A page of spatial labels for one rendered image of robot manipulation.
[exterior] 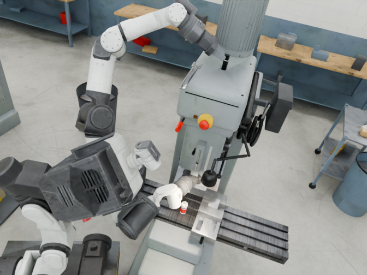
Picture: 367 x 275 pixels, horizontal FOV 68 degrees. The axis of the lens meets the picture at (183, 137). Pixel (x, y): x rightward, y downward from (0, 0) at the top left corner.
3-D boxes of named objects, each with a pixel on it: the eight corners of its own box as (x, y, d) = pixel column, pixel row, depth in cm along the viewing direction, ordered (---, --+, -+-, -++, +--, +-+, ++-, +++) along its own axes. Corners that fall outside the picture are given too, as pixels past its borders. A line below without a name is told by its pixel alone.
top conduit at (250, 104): (249, 125, 108) (252, 118, 106) (238, 122, 108) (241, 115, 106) (258, 78, 142) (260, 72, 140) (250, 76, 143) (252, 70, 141)
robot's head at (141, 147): (140, 165, 109) (157, 164, 105) (129, 151, 103) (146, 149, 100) (146, 153, 113) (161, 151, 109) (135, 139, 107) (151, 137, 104)
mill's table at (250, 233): (283, 265, 167) (288, 258, 162) (99, 199, 183) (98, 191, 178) (283, 233, 184) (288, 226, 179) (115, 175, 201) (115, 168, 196)
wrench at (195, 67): (187, 91, 98) (187, 89, 97) (176, 88, 98) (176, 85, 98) (202, 65, 116) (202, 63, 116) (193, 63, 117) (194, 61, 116)
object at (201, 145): (197, 177, 142) (205, 147, 128) (190, 174, 142) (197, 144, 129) (199, 171, 145) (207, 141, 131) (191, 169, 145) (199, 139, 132)
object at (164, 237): (197, 265, 171) (201, 256, 163) (146, 246, 175) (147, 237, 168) (213, 204, 209) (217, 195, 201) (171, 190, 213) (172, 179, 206)
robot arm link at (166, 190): (177, 188, 137) (152, 196, 136) (181, 202, 141) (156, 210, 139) (175, 181, 143) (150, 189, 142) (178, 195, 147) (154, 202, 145)
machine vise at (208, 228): (213, 246, 161) (217, 236, 154) (189, 236, 163) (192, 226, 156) (225, 202, 187) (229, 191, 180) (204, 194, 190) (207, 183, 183)
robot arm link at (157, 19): (186, 19, 103) (153, 31, 102) (182, 20, 111) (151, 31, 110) (181, 1, 100) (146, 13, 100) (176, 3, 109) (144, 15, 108)
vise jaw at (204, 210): (220, 223, 165) (222, 219, 163) (196, 214, 168) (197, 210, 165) (222, 215, 170) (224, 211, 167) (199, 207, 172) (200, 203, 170)
